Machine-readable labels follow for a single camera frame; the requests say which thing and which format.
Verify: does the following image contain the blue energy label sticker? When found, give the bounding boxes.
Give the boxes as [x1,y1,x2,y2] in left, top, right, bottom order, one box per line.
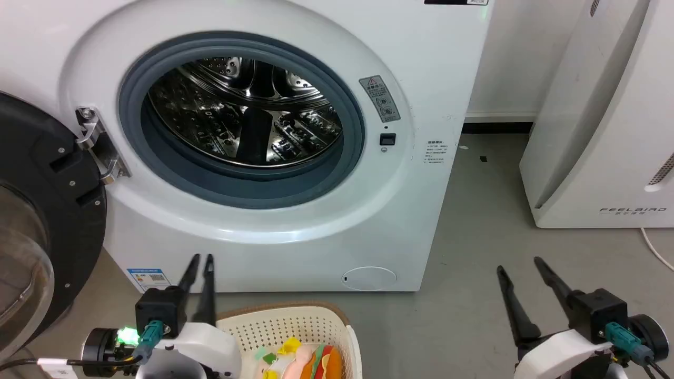
[126,268,172,293]

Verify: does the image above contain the small text sticker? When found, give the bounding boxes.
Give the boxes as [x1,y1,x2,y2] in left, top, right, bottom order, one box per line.
[425,140,448,165]

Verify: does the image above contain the oval filter cover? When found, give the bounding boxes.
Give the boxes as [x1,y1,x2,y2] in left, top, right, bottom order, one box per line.
[342,266,397,291]

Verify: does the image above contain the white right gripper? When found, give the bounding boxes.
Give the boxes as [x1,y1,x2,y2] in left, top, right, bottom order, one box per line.
[497,257,670,379]

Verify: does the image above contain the white air purifier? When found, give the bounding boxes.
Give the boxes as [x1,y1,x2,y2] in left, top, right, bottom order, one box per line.
[519,0,674,230]

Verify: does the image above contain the cream perforated laundry basket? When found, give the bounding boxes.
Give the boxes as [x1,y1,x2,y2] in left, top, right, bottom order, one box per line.
[214,302,364,379]

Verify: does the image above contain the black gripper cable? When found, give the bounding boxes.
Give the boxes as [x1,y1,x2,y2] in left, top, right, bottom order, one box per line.
[604,323,674,379]
[0,321,165,379]

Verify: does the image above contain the silver metal door hinge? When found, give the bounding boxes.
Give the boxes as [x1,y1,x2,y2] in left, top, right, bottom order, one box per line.
[75,107,132,185]

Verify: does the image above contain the black washer door with glass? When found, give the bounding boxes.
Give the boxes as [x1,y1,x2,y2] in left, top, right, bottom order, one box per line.
[0,92,108,365]

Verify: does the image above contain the grey rubber door gasket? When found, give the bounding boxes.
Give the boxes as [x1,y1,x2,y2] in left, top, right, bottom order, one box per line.
[118,32,366,211]

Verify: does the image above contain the stainless steel washing machine drum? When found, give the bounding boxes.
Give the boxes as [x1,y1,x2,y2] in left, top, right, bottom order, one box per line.
[147,56,343,169]

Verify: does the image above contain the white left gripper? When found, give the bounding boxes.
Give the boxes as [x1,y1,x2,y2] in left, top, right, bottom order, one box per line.
[82,254,244,379]

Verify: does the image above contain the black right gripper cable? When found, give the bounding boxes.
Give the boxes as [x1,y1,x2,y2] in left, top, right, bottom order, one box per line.
[604,323,674,379]

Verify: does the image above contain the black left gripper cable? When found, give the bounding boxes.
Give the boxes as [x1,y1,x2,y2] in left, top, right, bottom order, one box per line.
[0,321,165,379]

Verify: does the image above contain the grey warning label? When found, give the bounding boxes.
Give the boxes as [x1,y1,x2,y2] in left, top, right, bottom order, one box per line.
[359,75,401,124]

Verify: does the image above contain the white power cable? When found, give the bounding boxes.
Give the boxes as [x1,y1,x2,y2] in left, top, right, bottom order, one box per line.
[640,227,674,272]

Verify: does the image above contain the colourful plush burger toy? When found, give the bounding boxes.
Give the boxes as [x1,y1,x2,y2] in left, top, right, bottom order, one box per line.
[255,338,346,379]

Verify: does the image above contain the white front-load washing machine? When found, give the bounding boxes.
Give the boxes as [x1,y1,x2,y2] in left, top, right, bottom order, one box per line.
[0,0,495,293]

